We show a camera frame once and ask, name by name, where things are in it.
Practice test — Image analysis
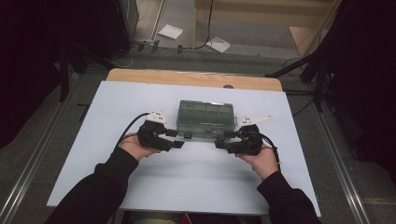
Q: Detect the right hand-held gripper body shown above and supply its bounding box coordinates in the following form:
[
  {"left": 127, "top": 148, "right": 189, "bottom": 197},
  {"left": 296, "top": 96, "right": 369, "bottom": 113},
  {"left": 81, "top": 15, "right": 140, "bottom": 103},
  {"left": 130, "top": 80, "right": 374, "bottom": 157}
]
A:
[{"left": 227, "top": 115, "right": 274, "bottom": 157}]

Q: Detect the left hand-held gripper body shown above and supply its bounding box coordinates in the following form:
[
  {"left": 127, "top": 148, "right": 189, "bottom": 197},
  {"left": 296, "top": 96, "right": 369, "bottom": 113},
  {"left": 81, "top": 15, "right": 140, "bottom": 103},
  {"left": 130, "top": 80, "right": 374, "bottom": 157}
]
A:
[{"left": 136, "top": 111, "right": 174, "bottom": 152}]

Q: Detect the grey transparent compartment box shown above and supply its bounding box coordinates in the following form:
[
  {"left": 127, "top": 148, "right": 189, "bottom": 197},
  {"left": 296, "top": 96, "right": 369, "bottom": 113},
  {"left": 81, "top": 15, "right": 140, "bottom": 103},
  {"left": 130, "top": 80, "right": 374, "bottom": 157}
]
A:
[{"left": 176, "top": 99, "right": 238, "bottom": 143}]

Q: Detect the person's left hand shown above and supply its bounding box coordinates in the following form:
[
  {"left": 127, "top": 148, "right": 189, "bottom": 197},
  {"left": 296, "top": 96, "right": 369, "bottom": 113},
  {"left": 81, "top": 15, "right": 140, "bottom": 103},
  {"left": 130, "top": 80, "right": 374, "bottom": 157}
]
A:
[{"left": 119, "top": 133, "right": 162, "bottom": 161}]

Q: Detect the person's right hand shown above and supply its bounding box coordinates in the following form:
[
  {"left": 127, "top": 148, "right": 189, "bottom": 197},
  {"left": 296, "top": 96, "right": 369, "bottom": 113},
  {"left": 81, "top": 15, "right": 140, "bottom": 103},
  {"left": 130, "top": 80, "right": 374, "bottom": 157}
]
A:
[{"left": 237, "top": 144, "right": 279, "bottom": 181}]

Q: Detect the white board sheet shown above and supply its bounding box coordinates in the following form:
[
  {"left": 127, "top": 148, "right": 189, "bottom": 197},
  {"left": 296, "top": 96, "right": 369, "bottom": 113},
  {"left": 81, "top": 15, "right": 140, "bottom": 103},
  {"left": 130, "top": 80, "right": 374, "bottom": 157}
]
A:
[{"left": 46, "top": 80, "right": 321, "bottom": 217}]

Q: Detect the white paper sheet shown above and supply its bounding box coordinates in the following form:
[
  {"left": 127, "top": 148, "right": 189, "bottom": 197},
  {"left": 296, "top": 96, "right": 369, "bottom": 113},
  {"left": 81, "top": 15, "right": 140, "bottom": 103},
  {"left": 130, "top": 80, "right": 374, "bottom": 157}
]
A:
[
  {"left": 157, "top": 23, "right": 185, "bottom": 40},
  {"left": 205, "top": 35, "right": 232, "bottom": 53}
]

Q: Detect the black metal stand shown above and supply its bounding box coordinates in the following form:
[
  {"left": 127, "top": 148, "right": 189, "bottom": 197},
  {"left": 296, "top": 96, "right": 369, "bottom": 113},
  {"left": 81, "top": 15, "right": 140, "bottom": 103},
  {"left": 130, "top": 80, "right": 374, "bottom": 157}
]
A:
[{"left": 264, "top": 49, "right": 331, "bottom": 113}]

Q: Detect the black cabinet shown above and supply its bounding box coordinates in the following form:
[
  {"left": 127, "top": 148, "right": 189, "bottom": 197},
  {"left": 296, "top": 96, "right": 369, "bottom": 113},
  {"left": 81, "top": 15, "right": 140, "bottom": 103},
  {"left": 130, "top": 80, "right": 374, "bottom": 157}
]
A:
[{"left": 96, "top": 0, "right": 139, "bottom": 60}]

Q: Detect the light wooden board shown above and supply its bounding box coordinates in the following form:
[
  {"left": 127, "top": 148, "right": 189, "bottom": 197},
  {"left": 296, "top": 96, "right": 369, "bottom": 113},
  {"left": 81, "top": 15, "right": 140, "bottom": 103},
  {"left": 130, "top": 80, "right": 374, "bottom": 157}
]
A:
[{"left": 289, "top": 26, "right": 328, "bottom": 58}]

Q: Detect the left hand-held gripper cable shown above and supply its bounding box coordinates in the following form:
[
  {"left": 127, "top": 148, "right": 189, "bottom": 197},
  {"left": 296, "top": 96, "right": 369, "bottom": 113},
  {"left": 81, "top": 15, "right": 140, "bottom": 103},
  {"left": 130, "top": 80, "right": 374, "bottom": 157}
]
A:
[{"left": 115, "top": 112, "right": 150, "bottom": 147}]

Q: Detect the hand-held gripper cable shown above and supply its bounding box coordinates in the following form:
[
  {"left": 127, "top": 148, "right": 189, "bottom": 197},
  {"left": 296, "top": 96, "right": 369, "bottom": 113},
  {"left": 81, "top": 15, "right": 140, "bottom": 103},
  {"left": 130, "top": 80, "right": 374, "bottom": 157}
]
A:
[
  {"left": 115, "top": 112, "right": 150, "bottom": 147},
  {"left": 260, "top": 133, "right": 281, "bottom": 171}
]

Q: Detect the right hand-held gripper cable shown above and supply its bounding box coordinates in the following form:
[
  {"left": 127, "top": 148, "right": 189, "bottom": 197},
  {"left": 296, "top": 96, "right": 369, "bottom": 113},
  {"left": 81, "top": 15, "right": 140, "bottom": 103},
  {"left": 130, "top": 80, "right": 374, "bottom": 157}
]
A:
[{"left": 260, "top": 133, "right": 281, "bottom": 171}]

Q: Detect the metal floor rail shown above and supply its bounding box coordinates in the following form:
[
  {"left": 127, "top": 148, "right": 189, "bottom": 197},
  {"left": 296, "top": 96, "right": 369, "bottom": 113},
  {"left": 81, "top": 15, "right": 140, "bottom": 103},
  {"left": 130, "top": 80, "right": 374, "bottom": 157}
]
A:
[
  {"left": 311, "top": 102, "right": 373, "bottom": 224},
  {"left": 0, "top": 73, "right": 80, "bottom": 224}
]

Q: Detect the black hanging cable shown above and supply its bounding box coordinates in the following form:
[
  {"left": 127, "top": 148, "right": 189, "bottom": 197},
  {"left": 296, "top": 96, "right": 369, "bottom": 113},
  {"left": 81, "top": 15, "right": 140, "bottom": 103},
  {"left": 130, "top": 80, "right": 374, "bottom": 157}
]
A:
[{"left": 199, "top": 0, "right": 215, "bottom": 50}]

